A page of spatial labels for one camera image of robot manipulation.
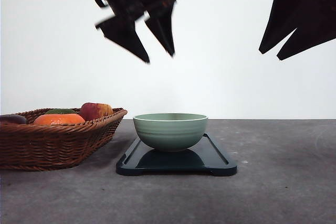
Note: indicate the brown wicker basket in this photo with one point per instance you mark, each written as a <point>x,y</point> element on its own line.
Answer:
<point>37,147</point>

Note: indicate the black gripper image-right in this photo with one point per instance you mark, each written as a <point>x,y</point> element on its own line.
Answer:
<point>309,23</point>

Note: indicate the dark purple fruit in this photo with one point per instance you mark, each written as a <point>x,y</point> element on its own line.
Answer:
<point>12,118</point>

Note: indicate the dark rectangular tray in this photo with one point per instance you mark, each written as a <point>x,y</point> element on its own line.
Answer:
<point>206,158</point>

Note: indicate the red yellow apple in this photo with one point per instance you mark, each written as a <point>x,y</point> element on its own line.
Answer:
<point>93,110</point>

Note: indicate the green ceramic bowl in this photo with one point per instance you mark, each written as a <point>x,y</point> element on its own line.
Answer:
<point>170,132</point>

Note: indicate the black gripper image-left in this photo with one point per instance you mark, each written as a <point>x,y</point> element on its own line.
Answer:
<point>121,28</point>

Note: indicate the dark green avocado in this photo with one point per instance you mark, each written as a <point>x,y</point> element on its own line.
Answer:
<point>60,111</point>

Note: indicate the orange tangerine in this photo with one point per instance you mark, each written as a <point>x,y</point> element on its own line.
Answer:
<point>58,119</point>

